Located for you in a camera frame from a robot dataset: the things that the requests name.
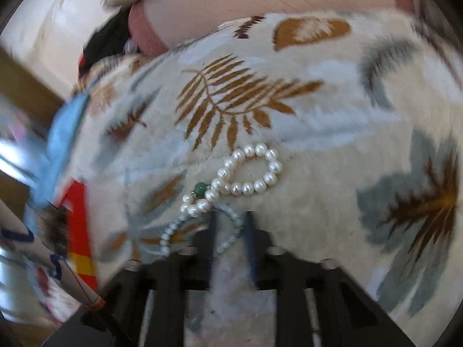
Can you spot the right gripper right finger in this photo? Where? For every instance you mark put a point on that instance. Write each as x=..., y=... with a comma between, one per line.
x=316, y=298

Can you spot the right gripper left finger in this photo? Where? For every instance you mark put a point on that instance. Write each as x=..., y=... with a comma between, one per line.
x=161, y=287

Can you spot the grey organza scrunchie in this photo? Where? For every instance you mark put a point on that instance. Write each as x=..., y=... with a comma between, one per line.
x=52, y=226

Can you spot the left forearm patterned sleeve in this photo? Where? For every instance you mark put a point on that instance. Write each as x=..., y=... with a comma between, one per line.
x=20, y=239

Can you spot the leaf-patterned plush blanket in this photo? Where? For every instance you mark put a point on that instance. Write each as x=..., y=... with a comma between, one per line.
x=341, y=132

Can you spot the red-rimmed white tray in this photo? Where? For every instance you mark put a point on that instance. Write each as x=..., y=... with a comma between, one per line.
x=79, y=251

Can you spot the blue cloth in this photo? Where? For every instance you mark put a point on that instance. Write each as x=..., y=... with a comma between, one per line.
x=60, y=141

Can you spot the black and red clothes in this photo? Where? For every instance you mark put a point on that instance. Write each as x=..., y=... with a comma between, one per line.
x=113, y=38

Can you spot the wooden glass door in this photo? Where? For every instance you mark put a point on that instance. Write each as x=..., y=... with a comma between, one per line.
x=27, y=111

